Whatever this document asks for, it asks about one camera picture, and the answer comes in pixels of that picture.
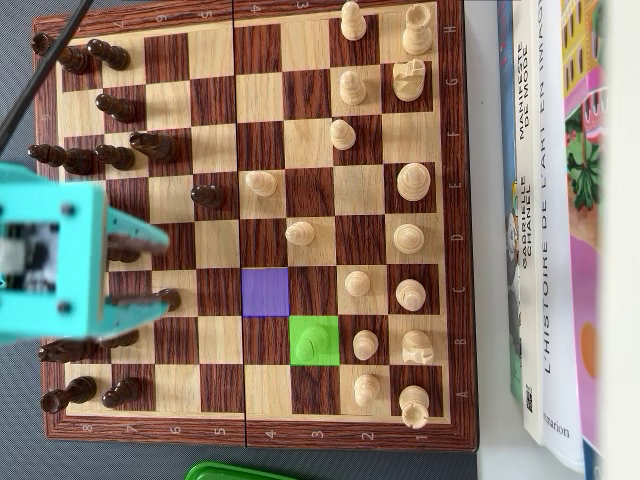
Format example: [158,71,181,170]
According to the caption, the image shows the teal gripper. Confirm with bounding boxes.
[0,160,171,254]

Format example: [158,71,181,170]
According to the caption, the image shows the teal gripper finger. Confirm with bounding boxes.
[102,292,170,335]

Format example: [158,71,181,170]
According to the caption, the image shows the moved light pawn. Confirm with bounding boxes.
[292,324,332,362]

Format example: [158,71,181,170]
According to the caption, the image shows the dark wooden knight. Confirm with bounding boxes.
[128,130,180,164]
[37,338,100,364]

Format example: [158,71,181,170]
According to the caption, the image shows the dark wooden bishop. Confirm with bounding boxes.
[27,143,96,176]

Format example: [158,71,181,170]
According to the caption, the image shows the dark wooden rook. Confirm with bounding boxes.
[40,375,98,414]
[31,33,94,76]

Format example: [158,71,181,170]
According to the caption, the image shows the wooden folding chessboard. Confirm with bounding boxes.
[30,0,480,454]

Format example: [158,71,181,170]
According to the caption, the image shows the light wooden pawn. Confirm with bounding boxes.
[343,269,372,297]
[340,0,367,42]
[352,372,382,407]
[328,118,357,151]
[284,219,316,247]
[243,169,279,198]
[351,328,380,361]
[338,69,367,106]

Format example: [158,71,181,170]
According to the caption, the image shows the green plastic lid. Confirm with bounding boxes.
[185,460,301,480]

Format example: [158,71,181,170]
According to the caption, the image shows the light wooden queen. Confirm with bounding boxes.
[392,222,425,254]

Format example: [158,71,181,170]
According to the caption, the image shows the light wooden bishop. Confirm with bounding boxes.
[394,277,427,311]

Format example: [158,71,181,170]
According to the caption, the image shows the light wooden king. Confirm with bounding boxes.
[396,162,432,203]

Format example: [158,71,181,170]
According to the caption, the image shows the light wooden knight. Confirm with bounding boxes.
[400,328,434,365]
[391,57,427,103]

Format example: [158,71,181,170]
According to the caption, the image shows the light wooden rook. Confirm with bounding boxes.
[401,3,434,56]
[398,383,431,430]

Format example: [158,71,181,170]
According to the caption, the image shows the thin blue-spine book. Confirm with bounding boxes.
[496,0,524,401]

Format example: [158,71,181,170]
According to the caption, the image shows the Gabrielle Chanel white book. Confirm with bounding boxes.
[509,0,546,446]

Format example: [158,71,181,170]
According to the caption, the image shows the white art history book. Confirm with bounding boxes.
[535,0,587,475]

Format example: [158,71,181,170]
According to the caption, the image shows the colourful pink illustrated book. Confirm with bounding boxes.
[558,0,609,459]

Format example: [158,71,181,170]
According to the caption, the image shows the dark blue book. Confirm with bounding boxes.
[581,438,604,480]

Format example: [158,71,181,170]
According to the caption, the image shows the white blurred upright panel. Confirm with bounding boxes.
[599,0,640,480]

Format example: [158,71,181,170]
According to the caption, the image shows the teal gripper camera box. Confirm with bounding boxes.
[0,182,110,346]

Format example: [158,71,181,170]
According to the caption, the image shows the black camera cable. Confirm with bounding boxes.
[0,0,95,151]

